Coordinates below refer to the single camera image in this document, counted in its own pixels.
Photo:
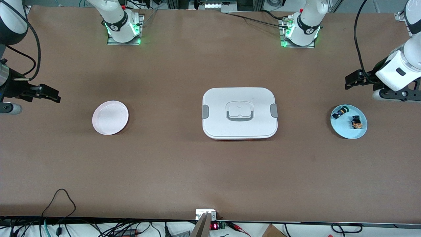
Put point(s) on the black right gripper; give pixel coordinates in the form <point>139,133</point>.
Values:
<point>13,88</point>

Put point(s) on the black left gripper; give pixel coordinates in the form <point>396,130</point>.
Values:
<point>369,80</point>

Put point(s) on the orange push-button switch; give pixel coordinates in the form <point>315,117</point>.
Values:
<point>356,122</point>

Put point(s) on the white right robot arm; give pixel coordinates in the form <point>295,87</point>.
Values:
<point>118,19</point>

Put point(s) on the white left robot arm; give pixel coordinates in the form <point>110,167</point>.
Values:
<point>401,69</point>

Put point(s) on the white lidded storage box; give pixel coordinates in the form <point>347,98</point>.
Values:
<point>240,126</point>

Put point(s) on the brown cardboard box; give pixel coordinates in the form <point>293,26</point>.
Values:
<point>273,232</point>

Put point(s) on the light blue round plate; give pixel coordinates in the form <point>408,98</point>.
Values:
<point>345,130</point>

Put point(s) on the pink round plate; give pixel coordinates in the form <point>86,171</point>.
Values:
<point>110,118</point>

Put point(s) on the aluminium corner profile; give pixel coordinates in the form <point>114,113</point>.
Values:
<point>399,15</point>

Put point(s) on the black power adapter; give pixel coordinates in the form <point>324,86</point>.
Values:
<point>126,232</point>

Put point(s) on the red digit display module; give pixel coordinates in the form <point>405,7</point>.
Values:
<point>217,225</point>

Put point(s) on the green push-button switch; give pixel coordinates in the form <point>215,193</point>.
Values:
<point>339,113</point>

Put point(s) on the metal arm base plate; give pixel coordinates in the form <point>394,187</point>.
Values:
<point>286,45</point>
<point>113,42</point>

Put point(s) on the metal frame with light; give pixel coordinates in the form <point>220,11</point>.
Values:
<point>213,6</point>

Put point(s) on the white mount bracket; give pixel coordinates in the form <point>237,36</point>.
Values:
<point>199,213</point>

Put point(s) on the aluminium camera mount bar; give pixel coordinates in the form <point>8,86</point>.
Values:
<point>202,227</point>

